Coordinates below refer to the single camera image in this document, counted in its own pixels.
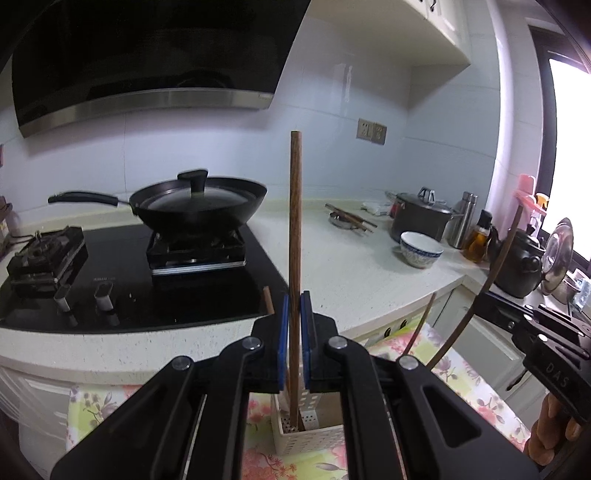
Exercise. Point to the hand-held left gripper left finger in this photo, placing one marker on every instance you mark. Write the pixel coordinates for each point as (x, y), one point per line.
(284, 350)

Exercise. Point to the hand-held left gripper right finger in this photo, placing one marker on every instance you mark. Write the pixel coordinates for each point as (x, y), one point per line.
(305, 350)

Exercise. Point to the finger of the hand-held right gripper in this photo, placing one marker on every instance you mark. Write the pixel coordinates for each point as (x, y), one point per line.
(501, 314)

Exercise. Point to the brown wooden chopstick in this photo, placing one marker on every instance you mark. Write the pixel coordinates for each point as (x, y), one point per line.
(268, 300)
(295, 207)
(503, 249)
(422, 323)

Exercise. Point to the white perforated utensil basket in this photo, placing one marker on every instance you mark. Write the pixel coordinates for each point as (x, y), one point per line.
(318, 436)

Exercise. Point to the person's right hand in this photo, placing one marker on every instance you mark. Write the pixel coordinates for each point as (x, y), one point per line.
(549, 429)

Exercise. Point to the black clay kettle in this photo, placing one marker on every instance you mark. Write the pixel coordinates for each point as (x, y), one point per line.
(521, 272)

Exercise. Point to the oil bottle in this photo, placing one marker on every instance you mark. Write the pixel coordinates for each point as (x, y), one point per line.
(475, 244)

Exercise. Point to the floral tablecloth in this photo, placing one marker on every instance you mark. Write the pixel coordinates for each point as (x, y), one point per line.
(485, 401)

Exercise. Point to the glass pot lid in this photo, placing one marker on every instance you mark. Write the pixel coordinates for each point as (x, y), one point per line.
(558, 258)

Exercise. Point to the blue and white bowl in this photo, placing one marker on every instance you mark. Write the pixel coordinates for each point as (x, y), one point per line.
(420, 256)

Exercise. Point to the steel thermos bottle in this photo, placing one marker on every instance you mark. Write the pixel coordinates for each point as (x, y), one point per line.
(464, 221)

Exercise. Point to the dark stockpot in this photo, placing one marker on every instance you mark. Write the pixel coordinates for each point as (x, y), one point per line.
(415, 226)

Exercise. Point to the pink bottle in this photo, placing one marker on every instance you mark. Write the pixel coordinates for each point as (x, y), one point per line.
(526, 189)

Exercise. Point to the black burner grate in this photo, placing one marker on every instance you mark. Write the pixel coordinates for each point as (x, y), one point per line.
(46, 258)
(194, 258)

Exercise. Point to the small metal dish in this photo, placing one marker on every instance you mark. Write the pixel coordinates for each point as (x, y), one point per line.
(341, 222)

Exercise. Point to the stockpot lid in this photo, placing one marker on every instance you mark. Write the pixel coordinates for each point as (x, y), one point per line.
(425, 203)

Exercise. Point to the dark chopstick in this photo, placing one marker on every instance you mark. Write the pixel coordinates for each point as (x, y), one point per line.
(351, 214)
(355, 222)

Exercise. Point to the black wok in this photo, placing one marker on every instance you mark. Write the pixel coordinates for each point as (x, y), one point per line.
(207, 219)

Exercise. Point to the black glass cooktop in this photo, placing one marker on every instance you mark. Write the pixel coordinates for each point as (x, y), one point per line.
(138, 295)

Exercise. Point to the white crumpled cloth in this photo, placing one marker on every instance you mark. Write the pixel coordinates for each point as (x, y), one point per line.
(375, 208)

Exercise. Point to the black wok lid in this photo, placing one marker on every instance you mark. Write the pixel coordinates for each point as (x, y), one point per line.
(194, 198)

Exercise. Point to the cooktop knob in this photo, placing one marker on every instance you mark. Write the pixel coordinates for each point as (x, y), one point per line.
(64, 302)
(105, 300)

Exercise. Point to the window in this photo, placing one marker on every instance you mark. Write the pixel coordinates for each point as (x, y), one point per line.
(572, 138)

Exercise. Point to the white base cabinet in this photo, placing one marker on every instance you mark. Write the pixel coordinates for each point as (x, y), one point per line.
(27, 392)

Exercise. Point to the white upper cabinet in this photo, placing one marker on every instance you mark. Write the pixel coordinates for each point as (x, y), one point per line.
(443, 27)

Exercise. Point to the black range hood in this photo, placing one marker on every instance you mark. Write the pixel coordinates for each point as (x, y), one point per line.
(138, 46)

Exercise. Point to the beige wall socket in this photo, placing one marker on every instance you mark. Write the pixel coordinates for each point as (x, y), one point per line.
(379, 134)
(364, 129)

